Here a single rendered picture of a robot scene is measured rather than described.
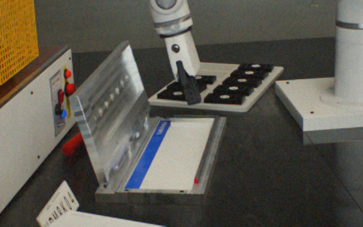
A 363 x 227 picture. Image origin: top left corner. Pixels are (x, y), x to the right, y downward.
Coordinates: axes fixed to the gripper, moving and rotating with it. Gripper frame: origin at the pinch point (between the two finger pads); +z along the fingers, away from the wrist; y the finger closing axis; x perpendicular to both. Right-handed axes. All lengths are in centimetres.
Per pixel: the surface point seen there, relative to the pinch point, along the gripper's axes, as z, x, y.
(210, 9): 16, 25, 204
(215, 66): 8, 3, 55
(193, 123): 6.1, 1.3, -1.8
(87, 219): -3, 7, -66
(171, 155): 6.4, 3.7, -19.5
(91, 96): -12.0, 13.3, -28.6
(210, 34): 28, 28, 203
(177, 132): 6.2, 4.6, -5.2
